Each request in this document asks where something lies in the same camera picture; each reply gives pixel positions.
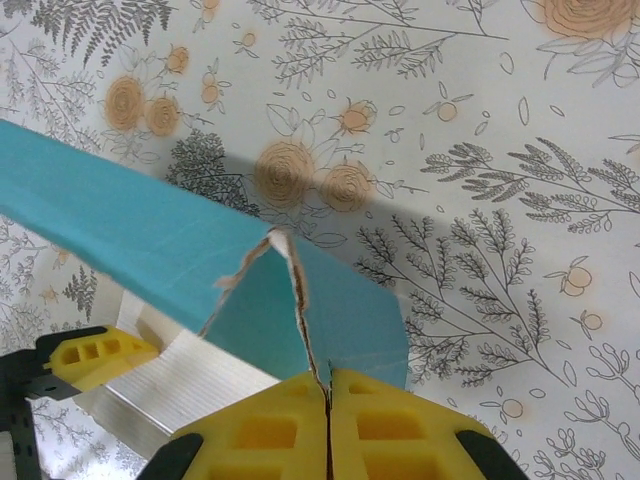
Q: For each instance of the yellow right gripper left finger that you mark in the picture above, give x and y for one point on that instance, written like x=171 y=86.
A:
x=260 y=435

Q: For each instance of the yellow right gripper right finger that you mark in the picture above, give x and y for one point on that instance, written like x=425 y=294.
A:
x=400 y=435

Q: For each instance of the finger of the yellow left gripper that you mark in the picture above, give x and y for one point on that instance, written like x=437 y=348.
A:
x=100 y=357

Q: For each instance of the teal paper box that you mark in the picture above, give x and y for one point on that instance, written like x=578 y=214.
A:
x=125 y=240

